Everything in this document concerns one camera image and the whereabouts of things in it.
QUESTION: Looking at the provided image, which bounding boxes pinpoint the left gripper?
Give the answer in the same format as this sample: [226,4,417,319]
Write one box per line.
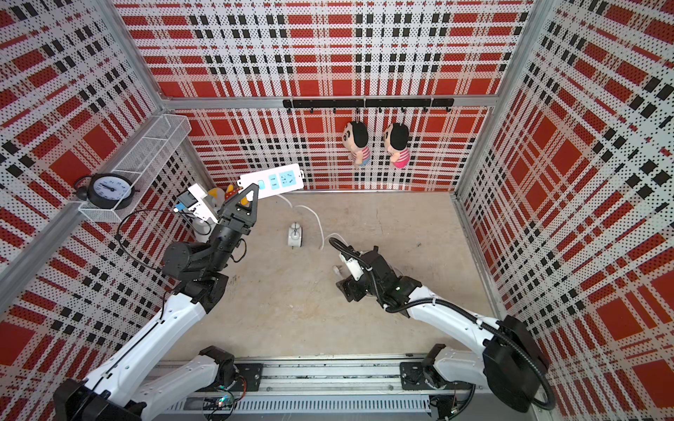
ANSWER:
[205,182,256,273]

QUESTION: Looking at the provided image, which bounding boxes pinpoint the white wire basket shelf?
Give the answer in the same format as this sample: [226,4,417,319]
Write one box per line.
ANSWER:
[78,114,191,224]

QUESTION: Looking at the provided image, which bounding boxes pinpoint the black hook rail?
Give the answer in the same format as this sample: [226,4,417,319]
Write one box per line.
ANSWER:
[282,98,456,112]

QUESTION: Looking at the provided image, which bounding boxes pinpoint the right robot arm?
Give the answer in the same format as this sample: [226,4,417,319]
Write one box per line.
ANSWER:
[329,238,556,412]

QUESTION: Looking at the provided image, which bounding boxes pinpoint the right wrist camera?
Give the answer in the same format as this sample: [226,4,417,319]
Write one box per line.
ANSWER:
[340,253,363,282]

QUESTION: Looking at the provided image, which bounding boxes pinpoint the white power cord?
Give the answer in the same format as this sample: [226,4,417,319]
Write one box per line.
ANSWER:
[273,193,351,251]

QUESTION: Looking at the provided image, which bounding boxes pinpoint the grey husky plush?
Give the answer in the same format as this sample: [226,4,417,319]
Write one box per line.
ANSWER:
[191,219,212,243]

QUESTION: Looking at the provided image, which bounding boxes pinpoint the small white alarm clock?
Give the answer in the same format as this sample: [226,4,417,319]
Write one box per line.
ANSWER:
[287,222,303,248]

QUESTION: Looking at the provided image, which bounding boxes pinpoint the red yellow plush toy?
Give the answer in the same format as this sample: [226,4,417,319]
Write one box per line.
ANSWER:
[208,184,238,206]

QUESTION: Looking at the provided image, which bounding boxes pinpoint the white power strip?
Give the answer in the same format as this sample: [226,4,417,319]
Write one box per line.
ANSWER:
[237,163,305,199]

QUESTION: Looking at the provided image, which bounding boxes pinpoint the plush doll pink shorts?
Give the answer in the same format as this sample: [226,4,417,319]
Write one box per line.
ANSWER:
[384,123,411,168]

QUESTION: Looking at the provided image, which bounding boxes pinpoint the plush doll blue shorts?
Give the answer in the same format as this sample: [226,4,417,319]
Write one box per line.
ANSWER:
[342,121,371,167]

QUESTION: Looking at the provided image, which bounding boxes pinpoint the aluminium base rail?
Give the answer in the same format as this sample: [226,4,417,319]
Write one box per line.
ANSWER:
[161,354,533,420]

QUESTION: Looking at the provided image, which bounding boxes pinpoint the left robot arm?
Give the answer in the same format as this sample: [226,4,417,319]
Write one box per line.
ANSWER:
[53,183,259,420]

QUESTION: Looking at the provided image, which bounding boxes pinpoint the black round clock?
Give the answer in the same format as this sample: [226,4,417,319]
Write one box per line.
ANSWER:
[74,173,137,210]

